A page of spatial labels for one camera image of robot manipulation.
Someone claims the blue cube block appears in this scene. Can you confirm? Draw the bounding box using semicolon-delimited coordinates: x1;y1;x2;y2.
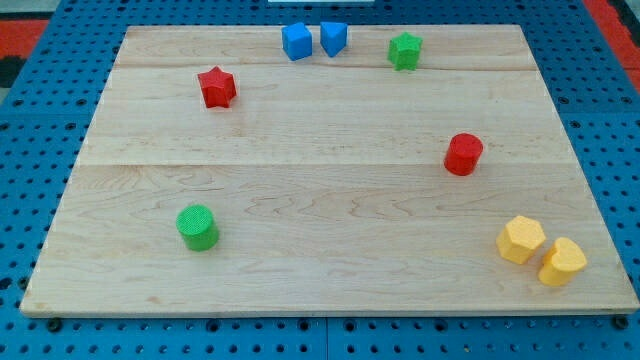
281;22;313;61

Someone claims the green cylinder block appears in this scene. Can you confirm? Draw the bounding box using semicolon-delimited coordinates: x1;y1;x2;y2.
176;204;219;251

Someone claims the yellow hexagon block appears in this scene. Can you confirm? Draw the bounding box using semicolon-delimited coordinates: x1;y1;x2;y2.
496;215;546;265

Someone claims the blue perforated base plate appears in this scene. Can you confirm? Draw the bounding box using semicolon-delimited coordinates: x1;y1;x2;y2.
1;1;639;359

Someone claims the red cylinder block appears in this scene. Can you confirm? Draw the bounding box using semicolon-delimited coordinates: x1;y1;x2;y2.
444;133;484;176

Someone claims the light wooden board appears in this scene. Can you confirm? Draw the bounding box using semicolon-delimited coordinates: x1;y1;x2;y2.
20;25;639;318

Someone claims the red star block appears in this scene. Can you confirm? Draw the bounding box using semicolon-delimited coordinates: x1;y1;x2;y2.
197;66;237;108

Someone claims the blue triangular prism block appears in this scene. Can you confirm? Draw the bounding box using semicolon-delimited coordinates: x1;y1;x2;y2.
320;22;348;57

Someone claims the green star block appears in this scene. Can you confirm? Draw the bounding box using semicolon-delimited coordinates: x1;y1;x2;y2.
387;32;423;71

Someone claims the yellow heart block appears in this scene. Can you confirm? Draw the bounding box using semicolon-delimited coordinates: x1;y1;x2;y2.
538;237;588;287

